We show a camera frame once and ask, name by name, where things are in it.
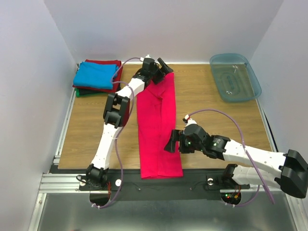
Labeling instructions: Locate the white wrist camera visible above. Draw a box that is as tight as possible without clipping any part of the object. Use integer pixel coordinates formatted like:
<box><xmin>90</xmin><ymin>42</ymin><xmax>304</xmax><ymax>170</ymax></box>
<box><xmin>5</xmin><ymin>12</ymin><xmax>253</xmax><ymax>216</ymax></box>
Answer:
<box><xmin>182</xmin><ymin>114</ymin><xmax>197</xmax><ymax>129</ymax></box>
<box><xmin>140</xmin><ymin>54</ymin><xmax>152</xmax><ymax>62</ymax></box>

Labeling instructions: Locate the pink red t shirt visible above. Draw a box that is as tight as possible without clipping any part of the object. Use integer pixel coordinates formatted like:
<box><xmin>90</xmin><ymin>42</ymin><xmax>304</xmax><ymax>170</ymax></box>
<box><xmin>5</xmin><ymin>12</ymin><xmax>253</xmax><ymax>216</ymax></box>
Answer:
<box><xmin>137</xmin><ymin>73</ymin><xmax>183</xmax><ymax>179</ymax></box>

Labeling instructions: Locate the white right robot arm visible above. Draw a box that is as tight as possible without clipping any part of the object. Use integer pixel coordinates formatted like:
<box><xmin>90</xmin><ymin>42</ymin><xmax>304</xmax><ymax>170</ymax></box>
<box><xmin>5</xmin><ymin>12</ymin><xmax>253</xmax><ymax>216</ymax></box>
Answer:
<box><xmin>164</xmin><ymin>123</ymin><xmax>308</xmax><ymax>199</ymax></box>

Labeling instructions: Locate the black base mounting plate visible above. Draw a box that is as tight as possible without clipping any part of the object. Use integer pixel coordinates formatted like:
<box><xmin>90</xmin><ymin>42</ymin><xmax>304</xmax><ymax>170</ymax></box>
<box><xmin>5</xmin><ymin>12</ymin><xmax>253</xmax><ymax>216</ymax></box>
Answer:
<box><xmin>76</xmin><ymin>169</ymin><xmax>250</xmax><ymax>205</ymax></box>

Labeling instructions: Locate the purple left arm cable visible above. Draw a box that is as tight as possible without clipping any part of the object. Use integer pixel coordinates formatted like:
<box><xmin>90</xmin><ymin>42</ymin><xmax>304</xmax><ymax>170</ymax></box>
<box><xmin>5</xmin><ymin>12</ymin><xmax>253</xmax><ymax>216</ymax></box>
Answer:
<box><xmin>90</xmin><ymin>56</ymin><xmax>147</xmax><ymax>209</ymax></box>

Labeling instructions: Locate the folded green t shirt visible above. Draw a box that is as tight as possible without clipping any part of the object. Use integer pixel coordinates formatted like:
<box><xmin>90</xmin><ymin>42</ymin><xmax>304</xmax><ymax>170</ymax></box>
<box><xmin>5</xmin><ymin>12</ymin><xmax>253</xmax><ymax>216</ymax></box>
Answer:
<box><xmin>75</xmin><ymin>88</ymin><xmax>103</xmax><ymax>97</ymax></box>

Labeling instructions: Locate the folded blue t shirt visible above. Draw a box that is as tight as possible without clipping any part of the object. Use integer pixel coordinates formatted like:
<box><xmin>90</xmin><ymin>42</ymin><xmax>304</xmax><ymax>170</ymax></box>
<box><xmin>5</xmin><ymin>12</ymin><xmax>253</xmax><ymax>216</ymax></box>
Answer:
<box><xmin>73</xmin><ymin>62</ymin><xmax>118</xmax><ymax>90</ymax></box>

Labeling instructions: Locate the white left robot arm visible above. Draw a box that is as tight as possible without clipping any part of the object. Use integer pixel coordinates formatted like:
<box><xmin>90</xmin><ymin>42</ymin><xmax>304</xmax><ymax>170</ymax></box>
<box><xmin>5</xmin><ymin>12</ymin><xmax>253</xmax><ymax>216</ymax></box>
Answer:
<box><xmin>80</xmin><ymin>55</ymin><xmax>173</xmax><ymax>190</ymax></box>

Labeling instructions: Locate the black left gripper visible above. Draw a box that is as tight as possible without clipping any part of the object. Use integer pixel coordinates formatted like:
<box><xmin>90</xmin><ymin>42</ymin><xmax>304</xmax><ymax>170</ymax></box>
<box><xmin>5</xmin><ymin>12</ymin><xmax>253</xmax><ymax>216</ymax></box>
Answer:
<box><xmin>150</xmin><ymin>58</ymin><xmax>174</xmax><ymax>85</ymax></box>

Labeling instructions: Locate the folded dark red t shirt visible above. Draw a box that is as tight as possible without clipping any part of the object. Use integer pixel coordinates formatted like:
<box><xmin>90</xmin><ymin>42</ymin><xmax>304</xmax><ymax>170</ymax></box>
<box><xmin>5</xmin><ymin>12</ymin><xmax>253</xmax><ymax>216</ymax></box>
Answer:
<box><xmin>73</xmin><ymin>60</ymin><xmax>122</xmax><ymax>90</ymax></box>

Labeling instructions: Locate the folded black t shirt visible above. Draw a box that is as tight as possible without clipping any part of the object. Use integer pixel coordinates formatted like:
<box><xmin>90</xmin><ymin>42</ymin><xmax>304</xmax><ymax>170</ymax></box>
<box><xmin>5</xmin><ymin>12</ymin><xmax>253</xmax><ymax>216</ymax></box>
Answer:
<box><xmin>75</xmin><ymin>84</ymin><xmax>121</xmax><ymax>97</ymax></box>

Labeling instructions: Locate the aluminium frame rail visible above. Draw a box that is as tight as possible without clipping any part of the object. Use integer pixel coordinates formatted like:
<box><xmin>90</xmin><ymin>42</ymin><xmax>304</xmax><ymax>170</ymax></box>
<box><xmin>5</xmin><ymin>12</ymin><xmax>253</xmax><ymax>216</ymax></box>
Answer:
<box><xmin>28</xmin><ymin>90</ymin><xmax>92</xmax><ymax>231</ymax></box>

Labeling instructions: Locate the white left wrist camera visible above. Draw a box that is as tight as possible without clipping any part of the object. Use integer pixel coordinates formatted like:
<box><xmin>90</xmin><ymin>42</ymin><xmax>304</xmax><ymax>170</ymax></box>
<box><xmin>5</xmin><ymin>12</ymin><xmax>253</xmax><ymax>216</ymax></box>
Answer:
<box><xmin>140</xmin><ymin>54</ymin><xmax>152</xmax><ymax>62</ymax></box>

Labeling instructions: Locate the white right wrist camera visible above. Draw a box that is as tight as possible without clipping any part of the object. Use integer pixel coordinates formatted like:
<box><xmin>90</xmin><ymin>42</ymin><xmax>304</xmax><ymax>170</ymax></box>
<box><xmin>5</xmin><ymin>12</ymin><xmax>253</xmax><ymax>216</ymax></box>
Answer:
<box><xmin>182</xmin><ymin>114</ymin><xmax>197</xmax><ymax>129</ymax></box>

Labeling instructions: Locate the translucent blue plastic bin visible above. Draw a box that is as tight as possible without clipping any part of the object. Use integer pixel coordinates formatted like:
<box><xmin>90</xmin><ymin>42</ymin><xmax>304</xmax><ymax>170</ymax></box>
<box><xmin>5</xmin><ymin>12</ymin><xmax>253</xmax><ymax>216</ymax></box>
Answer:
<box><xmin>210</xmin><ymin>53</ymin><xmax>262</xmax><ymax>103</ymax></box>

